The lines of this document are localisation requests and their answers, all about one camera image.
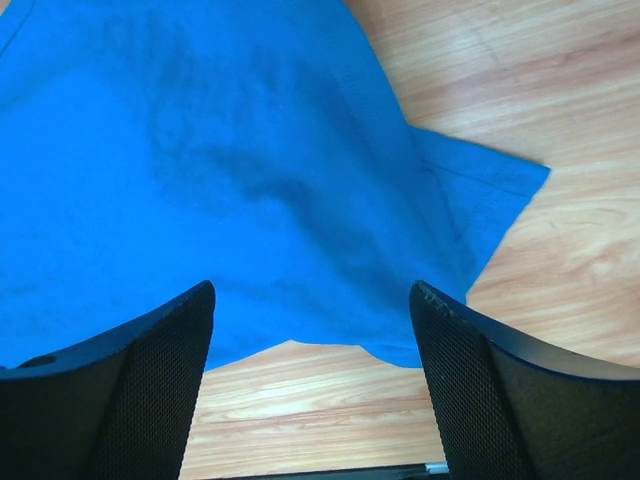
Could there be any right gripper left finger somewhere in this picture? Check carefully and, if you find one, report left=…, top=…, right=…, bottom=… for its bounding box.
left=1, top=281, right=215, bottom=479

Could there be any blue t shirt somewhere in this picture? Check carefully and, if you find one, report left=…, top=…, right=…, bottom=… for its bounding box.
left=1, top=1, right=549, bottom=368

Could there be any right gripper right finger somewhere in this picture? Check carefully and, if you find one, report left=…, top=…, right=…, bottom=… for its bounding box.
left=409, top=281, right=639, bottom=479

